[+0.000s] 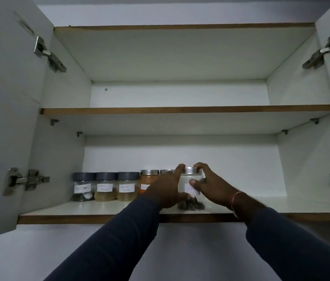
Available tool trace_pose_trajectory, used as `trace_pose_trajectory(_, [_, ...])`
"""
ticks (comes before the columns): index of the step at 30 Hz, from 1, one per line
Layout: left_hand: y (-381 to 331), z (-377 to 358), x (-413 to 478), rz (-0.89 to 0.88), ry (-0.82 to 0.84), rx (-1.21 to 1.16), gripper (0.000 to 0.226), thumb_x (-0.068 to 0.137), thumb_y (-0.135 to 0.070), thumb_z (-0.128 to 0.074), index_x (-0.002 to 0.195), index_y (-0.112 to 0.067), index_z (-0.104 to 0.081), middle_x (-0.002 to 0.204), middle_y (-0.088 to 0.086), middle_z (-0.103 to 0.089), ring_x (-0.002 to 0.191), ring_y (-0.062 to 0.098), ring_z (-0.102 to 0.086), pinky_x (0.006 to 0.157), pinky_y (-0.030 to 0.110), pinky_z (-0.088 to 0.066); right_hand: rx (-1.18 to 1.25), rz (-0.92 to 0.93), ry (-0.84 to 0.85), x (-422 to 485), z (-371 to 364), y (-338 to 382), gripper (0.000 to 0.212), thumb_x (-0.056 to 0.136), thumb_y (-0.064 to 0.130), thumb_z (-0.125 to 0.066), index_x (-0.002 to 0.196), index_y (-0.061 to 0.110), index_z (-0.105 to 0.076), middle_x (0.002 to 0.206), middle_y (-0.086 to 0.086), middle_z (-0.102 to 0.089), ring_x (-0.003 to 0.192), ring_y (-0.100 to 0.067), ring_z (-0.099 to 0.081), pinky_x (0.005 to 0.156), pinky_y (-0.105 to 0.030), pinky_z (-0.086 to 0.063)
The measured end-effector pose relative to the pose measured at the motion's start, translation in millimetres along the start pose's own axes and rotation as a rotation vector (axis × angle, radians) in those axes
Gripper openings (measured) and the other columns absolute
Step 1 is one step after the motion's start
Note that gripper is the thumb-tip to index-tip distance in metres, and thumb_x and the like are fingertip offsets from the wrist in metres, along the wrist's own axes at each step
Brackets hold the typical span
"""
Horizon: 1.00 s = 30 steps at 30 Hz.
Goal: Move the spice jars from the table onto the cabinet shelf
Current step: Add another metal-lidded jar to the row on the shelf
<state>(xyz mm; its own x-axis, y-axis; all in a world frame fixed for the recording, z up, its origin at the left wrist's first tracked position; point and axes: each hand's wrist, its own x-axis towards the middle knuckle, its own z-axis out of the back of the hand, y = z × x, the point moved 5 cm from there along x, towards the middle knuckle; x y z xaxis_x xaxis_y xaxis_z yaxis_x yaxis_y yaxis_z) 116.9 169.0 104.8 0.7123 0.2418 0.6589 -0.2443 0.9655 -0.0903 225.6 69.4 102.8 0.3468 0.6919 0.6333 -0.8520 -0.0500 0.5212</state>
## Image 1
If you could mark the coriander powder jar grey lid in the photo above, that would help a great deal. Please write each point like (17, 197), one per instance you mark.
(127, 196)

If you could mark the cinnamon jar steel lid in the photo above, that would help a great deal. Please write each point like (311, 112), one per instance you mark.
(166, 171)

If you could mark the black pepper jar grey lid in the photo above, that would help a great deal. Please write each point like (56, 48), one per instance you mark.
(83, 177)

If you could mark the orange turmeric jar steel lid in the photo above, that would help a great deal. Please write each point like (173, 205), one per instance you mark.
(147, 179)

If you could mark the dark-lid spice jar pale contents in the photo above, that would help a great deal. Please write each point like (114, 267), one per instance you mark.
(105, 196)

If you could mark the person's left hand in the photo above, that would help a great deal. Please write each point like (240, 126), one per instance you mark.
(165, 190)

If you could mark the cloves jar steel lid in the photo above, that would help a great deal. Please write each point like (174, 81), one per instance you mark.
(195, 171)

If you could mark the white cabinet shelves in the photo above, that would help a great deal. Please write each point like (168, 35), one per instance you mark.
(182, 155)

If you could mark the person's left forearm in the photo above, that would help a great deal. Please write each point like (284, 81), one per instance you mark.
(109, 245)

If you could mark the person's right hand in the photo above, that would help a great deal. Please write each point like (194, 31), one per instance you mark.
(216, 188)

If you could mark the metal cabinet hinge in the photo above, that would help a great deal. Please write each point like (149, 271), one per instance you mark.
(50, 58)
(317, 57)
(31, 179)

